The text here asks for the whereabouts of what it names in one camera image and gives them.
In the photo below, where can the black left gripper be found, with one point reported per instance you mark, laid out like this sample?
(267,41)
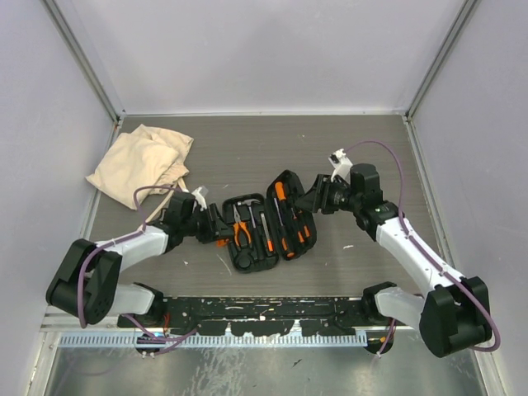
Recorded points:
(221,227)

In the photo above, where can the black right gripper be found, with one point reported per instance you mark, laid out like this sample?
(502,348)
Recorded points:
(307,200)

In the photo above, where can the orange black needle nose pliers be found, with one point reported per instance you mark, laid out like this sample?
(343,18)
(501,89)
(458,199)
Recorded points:
(242,236)

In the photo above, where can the orange handle black shaft screwdriver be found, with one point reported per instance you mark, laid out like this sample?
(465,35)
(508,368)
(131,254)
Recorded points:
(280,193)

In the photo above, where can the black orange grip screwdriver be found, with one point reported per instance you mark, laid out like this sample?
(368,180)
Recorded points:
(283,234)

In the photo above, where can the black plastic tool case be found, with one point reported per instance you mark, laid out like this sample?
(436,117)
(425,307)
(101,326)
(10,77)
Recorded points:
(269,227)

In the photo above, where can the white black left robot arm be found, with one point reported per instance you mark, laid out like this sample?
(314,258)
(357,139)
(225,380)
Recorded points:
(87,286)

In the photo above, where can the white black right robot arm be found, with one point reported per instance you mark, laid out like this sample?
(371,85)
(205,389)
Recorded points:
(451,311)

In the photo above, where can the beige cloth drawstring bag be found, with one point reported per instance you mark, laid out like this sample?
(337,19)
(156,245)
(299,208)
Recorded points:
(142,163)

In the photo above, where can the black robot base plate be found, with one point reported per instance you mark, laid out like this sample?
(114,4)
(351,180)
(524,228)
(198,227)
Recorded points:
(213,316)

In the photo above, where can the white slotted cable duct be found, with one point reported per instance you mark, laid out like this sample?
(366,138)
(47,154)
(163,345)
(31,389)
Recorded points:
(131,339)

